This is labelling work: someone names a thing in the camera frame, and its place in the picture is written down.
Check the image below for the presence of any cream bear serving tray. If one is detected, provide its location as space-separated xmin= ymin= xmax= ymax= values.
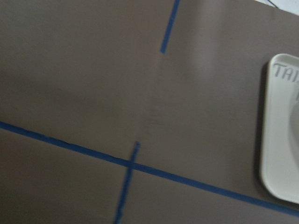
xmin=260 ymin=54 xmax=299 ymax=203

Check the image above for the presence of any white round plate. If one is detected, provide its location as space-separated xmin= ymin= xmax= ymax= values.
xmin=289 ymin=102 xmax=299 ymax=166

